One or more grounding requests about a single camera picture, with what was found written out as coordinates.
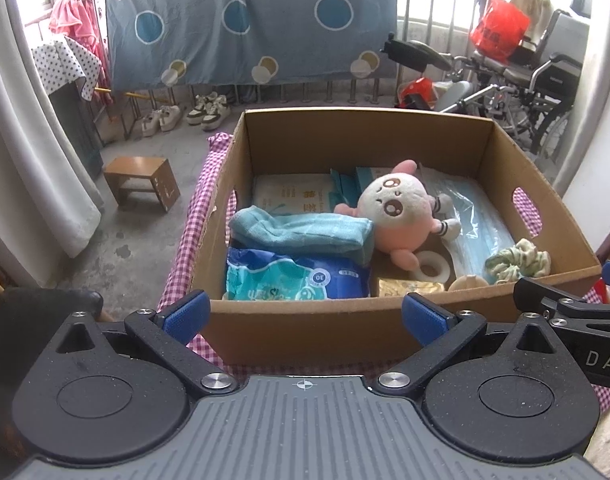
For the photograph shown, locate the white ring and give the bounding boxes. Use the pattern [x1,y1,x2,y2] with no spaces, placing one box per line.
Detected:
[416,250,456,285]

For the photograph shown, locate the yellow pole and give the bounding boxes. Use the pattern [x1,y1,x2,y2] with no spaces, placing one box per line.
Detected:
[95,87,152,104]

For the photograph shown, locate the blue face mask pack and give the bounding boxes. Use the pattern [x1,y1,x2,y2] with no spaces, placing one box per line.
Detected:
[420,167,518,281]

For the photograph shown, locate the beige round puff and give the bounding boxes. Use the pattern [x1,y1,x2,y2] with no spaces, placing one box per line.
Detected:
[446,274,488,292]

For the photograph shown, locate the beige towel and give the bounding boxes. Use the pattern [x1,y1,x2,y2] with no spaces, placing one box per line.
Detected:
[510,0,553,23]

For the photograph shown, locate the polka dot cloth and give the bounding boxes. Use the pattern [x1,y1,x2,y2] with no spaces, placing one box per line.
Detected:
[31,35,103,102]

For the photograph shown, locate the pink hanging garment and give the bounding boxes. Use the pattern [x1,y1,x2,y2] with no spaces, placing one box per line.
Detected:
[48,0,111,91]

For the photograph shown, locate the teal cloth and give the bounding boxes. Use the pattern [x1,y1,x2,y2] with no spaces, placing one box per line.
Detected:
[229,205,376,266]

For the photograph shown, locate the pink plush toy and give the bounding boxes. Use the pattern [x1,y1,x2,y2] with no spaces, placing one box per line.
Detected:
[333,159,463,268]

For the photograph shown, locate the black padded seat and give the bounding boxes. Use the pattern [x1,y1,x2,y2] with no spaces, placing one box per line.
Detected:
[382,32,456,73]

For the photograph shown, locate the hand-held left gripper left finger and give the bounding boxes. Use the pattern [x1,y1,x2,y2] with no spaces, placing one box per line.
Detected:
[52,289,238,395]

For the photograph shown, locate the pairs of sneakers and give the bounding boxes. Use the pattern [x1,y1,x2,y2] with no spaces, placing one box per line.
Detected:
[202,92,233,132]

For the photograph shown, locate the gold packet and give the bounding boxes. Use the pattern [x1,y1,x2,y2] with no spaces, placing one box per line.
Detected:
[376,277,446,299]

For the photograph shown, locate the wooden stool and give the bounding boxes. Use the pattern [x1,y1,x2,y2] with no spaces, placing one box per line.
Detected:
[102,156,181,212]

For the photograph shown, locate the red plastic bag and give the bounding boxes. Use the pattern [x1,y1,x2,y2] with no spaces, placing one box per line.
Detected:
[469,0,532,63]

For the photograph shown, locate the green scrunchie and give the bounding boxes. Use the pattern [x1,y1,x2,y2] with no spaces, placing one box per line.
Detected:
[485,238,552,285]

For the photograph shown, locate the grey curtain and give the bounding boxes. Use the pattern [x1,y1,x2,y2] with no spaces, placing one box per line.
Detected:
[552,0,610,201]

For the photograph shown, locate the dark cabinet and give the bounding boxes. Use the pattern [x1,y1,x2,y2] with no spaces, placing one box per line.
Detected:
[50,80,106,181]

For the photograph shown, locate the blue wet wipes pack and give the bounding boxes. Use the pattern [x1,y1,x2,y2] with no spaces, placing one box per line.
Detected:
[225,247,373,302]

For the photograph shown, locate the cardboard box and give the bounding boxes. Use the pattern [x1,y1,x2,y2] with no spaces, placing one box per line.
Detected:
[187,107,603,368]

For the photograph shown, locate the green white sneaker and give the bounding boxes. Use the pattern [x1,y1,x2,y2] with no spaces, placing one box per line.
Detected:
[186,94,216,126]

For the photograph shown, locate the wheelchair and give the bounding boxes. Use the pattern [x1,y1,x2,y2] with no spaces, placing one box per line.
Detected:
[430,0,593,156]

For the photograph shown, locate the blue printed sheet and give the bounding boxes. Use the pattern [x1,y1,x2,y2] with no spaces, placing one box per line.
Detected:
[105,0,400,92]

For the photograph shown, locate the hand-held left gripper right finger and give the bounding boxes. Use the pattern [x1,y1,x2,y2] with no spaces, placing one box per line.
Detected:
[372,291,556,396]

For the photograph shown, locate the white curtain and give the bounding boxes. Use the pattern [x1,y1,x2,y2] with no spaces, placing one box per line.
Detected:
[0,0,106,260]

